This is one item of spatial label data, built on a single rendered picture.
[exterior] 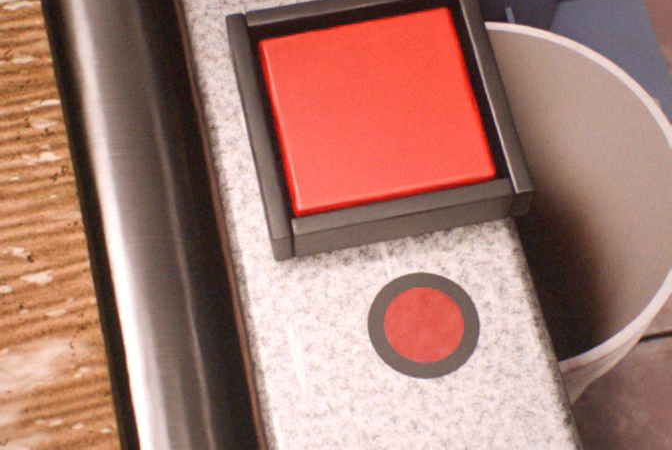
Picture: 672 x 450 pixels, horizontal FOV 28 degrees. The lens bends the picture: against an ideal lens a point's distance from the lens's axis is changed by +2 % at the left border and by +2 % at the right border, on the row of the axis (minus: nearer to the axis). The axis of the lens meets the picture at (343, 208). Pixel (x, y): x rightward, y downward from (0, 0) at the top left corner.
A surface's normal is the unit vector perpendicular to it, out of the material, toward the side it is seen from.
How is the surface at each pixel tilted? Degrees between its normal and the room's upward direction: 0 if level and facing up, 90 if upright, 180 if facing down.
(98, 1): 14
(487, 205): 90
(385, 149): 0
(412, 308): 0
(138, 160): 22
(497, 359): 0
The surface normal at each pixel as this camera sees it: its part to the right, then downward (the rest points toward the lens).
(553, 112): -0.50, 0.76
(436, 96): 0.01, -0.43
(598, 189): -0.82, 0.48
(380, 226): 0.21, 0.88
